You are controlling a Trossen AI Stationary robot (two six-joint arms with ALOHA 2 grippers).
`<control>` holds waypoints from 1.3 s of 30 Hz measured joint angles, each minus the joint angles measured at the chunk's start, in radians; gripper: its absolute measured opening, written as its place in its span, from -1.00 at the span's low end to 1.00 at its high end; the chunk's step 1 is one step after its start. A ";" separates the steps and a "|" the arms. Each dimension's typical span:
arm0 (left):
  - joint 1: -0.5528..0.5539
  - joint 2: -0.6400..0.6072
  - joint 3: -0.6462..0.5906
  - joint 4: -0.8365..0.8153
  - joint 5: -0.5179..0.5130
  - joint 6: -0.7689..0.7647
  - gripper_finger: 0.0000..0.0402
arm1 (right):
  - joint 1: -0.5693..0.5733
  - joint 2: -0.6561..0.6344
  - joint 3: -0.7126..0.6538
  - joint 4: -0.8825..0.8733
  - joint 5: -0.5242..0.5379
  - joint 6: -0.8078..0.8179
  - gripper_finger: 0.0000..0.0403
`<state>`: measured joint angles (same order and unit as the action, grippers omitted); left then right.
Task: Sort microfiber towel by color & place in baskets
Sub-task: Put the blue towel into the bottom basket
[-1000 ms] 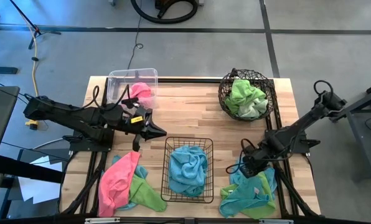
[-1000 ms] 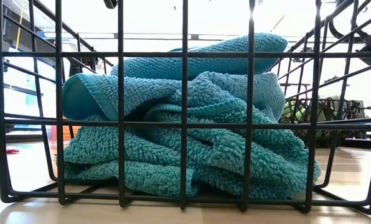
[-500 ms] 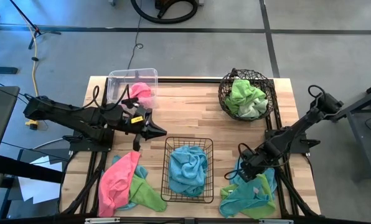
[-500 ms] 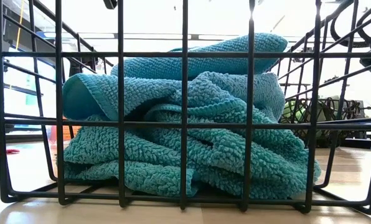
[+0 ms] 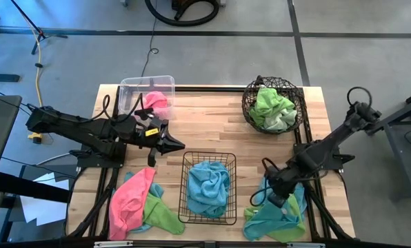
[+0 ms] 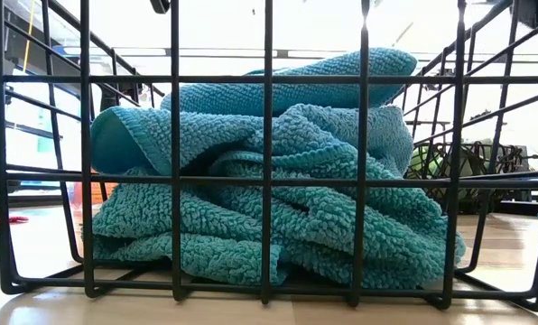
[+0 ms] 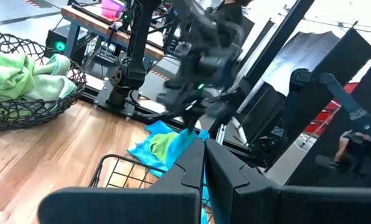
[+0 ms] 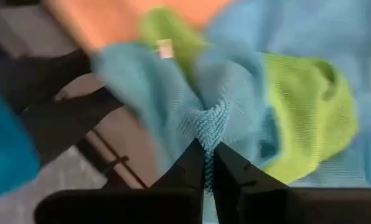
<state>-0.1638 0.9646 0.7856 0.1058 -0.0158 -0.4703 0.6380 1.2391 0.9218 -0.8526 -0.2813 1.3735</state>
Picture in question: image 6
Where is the yellow hanging strap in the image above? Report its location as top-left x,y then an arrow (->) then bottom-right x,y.
24,0 -> 38,73

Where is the green microfiber towel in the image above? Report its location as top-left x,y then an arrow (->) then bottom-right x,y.
407,144 -> 444,181

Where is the round dark wire basket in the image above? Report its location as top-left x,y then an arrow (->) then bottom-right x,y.
406,140 -> 538,217

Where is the black wire rectangular basket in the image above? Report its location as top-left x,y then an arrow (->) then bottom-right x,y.
0,0 -> 538,312

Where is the blue microfiber towel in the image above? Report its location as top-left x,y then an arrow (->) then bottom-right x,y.
89,103 -> 415,181
81,160 -> 468,291
159,46 -> 419,119

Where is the clear plastic bin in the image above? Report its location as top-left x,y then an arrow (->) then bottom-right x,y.
70,180 -> 119,207

